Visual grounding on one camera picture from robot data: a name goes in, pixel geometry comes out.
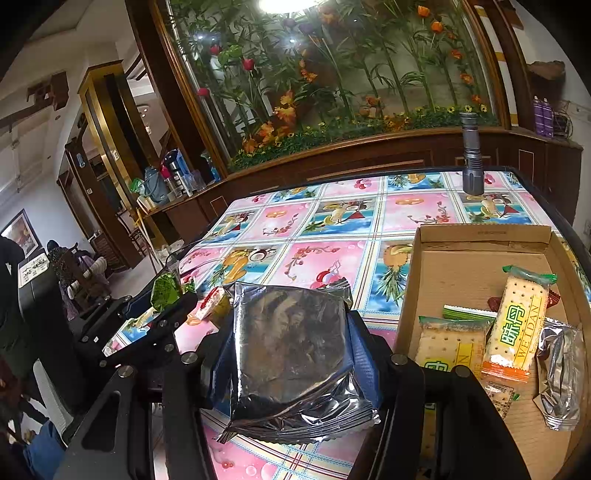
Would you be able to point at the wooden cabinet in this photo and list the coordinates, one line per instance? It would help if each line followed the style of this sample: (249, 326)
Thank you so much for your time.
(369, 152)

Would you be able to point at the glass flower display case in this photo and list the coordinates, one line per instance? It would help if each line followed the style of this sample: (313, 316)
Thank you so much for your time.
(323, 69)

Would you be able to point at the green-edged cracker packet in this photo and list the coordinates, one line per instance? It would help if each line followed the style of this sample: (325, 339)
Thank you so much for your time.
(450, 344)

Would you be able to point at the cardboard box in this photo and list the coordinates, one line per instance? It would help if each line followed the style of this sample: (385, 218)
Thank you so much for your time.
(457, 277)

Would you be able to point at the gold framed glass cabinet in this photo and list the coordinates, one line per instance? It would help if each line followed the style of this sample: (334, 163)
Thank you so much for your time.
(92, 115)

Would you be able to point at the dark red snack packet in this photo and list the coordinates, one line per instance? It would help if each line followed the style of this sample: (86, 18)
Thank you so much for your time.
(494, 303)

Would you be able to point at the group of bottles on sideboard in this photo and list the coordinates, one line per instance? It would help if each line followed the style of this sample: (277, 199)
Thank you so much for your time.
(157, 184)

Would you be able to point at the red candy packet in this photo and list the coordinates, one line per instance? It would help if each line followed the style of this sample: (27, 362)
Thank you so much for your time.
(208, 302)

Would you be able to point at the silver foil snack packet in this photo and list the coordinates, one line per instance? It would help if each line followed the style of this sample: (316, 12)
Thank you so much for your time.
(558, 369)
(291, 350)

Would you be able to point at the grey flashlight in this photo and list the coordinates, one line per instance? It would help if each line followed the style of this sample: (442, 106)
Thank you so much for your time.
(472, 161)

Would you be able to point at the printed tablecloth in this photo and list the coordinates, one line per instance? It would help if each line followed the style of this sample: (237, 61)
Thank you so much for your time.
(323, 230)

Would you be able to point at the purple bottle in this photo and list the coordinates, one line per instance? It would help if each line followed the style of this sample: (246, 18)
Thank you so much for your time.
(539, 117)
(548, 119)

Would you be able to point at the orange-edged cracker packet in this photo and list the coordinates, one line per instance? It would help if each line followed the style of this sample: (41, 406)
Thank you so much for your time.
(515, 323)

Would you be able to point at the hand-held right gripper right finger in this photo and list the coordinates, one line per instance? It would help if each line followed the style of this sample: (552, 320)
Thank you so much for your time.
(364, 364)

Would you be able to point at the green snack packet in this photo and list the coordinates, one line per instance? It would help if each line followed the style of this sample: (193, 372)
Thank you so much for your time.
(166, 290)

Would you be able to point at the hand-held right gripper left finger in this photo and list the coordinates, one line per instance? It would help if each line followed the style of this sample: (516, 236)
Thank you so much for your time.
(219, 374)

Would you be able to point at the brown shelf ornament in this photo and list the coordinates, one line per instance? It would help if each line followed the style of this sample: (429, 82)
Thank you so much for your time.
(547, 74)

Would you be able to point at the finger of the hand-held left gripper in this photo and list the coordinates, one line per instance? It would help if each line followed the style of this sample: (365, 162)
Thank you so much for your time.
(173, 323)
(138, 304)

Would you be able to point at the framed wall picture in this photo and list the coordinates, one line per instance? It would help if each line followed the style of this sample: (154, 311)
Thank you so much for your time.
(18, 233)

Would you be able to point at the white label snack packet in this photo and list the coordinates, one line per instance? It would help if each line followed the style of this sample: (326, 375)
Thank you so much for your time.
(501, 397)

